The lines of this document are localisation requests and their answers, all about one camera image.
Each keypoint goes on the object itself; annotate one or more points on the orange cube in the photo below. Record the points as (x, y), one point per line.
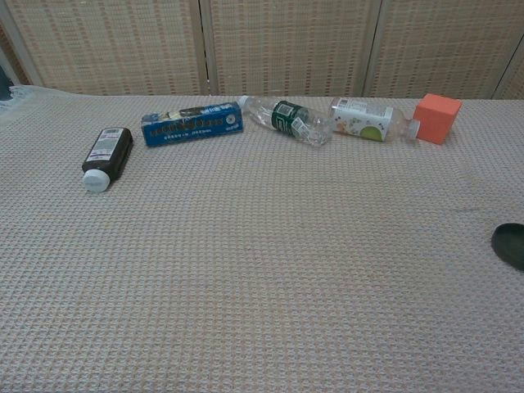
(436, 120)

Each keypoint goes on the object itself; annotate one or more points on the clear water bottle green label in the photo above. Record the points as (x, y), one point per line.
(286, 118)

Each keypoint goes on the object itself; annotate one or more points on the blue toothpaste box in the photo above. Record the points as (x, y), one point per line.
(192, 127)

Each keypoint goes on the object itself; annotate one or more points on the beige woven fringed tablecloth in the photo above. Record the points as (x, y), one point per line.
(245, 266)

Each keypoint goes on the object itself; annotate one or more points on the bamboo folding screen panel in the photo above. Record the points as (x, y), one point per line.
(513, 82)
(286, 45)
(106, 45)
(442, 45)

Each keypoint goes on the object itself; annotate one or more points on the dark brown bottle white cap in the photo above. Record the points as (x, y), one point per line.
(108, 149)

